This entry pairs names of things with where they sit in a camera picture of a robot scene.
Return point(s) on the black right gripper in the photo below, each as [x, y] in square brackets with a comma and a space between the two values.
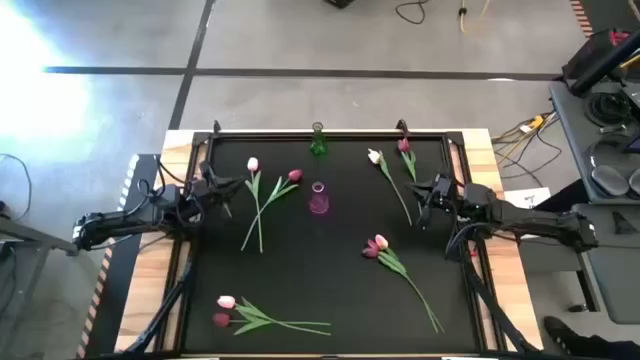
[441, 190]

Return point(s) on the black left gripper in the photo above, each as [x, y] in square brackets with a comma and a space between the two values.
[212, 187]

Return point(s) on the dark magenta artificial tulip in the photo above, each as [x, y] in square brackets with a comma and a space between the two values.
[404, 145]
[295, 175]
[370, 249]
[221, 320]

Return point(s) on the cream white artificial tulip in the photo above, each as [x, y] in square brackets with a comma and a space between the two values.
[374, 156]

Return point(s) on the pink glass vase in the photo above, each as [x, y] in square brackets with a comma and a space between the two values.
[318, 202]

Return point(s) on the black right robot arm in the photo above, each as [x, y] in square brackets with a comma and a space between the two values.
[540, 220]

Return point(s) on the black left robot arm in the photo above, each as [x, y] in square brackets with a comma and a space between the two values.
[115, 225]

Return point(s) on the green glass vase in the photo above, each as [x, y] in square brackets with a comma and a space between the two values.
[318, 145]

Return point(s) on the white paper sheet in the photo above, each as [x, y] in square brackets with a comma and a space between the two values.
[527, 197]

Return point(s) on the black table mat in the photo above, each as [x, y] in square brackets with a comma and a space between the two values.
[320, 280]

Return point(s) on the black platform with striped edge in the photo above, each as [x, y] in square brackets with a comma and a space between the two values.
[115, 280]

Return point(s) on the black table caster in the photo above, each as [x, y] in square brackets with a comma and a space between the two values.
[577, 308]

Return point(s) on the person's shoe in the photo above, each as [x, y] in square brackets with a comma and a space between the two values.
[565, 335]

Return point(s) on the grey metal desk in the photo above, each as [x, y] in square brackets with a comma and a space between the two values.
[30, 236]

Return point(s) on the grey low side table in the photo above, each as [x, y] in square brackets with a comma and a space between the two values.
[615, 280]

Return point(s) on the black floor object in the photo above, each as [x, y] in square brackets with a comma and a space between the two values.
[339, 2]

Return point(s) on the black tube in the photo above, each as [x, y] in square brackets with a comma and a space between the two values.
[600, 65]

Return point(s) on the black mesh basket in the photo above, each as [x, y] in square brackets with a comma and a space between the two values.
[590, 52]

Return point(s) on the black metal table frame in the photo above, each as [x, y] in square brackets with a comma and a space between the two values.
[250, 135]

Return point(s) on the black frame clamp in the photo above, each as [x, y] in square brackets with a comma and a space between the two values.
[401, 128]
[216, 127]

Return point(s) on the black diagonal frame strut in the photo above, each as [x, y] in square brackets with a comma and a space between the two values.
[495, 310]
[165, 307]

